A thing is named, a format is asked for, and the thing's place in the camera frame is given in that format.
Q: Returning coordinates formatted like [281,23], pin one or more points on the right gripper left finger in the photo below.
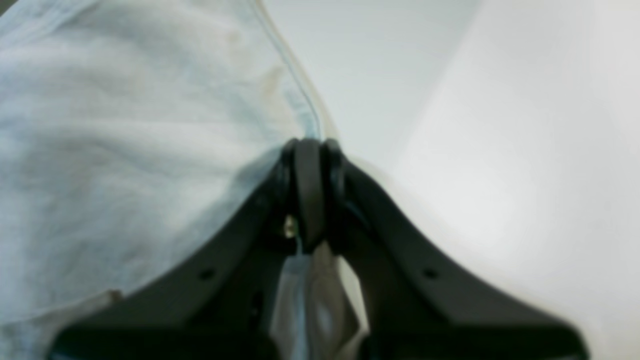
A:
[218,304]

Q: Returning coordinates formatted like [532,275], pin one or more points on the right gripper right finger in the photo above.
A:
[419,303]

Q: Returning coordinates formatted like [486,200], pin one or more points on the light grey t-shirt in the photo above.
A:
[131,130]

